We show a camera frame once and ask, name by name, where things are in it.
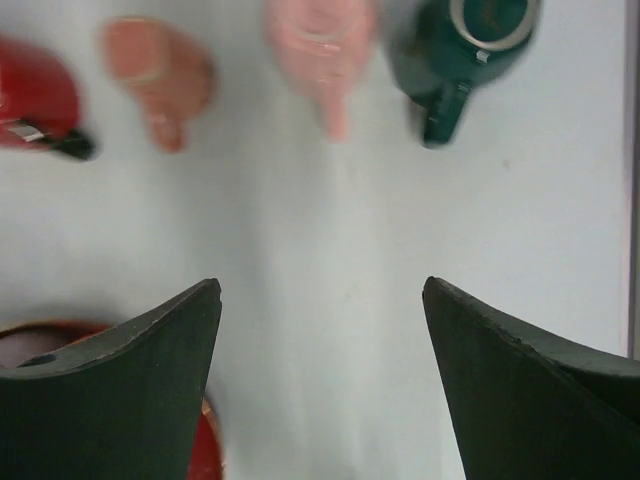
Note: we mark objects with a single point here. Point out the red mug black handle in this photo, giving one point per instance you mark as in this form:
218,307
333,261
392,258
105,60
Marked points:
40,103

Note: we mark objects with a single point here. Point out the pink tall mug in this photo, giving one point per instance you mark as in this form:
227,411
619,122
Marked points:
323,47

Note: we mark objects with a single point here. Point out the red round tray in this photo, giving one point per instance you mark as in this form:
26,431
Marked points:
21,343

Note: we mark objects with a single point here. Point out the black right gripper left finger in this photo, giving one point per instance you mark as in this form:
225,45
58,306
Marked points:
122,404

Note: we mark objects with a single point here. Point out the salmon small mug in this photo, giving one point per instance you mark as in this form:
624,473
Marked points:
171,77

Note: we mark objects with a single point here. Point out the dark green mug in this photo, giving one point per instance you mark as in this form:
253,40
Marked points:
450,48

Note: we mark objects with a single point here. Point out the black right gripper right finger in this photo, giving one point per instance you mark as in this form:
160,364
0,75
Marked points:
526,403

